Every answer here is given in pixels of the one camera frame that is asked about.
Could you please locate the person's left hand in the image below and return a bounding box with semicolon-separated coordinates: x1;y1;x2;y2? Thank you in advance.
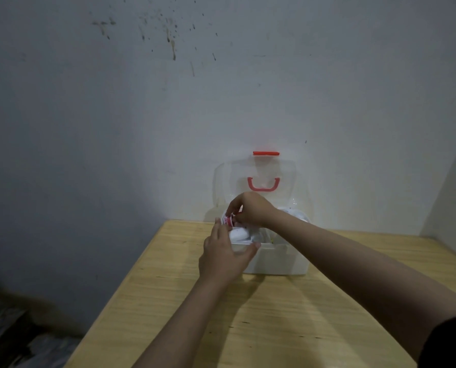
198;217;262;289

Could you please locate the person's right hand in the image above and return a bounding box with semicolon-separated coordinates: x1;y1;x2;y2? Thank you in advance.
226;192;279;229

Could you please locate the small red and white container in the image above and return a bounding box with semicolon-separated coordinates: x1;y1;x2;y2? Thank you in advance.
220;211;244;229

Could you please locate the white plastic storage box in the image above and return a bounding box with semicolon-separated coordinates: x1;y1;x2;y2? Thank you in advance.
229;205;311;276

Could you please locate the person's right forearm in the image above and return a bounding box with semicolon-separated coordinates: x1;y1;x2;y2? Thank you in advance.
265;210;456;362

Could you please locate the person's left forearm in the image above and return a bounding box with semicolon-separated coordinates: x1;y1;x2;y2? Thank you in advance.
131;276;229;368

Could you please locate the white gauze roll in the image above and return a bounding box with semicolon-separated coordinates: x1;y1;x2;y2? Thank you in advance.
229;226;252;244

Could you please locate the clear plastic box lid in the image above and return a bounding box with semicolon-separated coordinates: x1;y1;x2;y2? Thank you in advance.
212;154;300;220

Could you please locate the black sleeve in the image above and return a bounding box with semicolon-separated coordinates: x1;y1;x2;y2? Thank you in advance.
417;313;456;368

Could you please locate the dark clutter on floor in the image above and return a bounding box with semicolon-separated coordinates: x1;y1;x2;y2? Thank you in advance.
0;260;81;368

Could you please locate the red lid handle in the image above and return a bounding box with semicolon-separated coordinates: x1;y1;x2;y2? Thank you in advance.
247;177;281;192

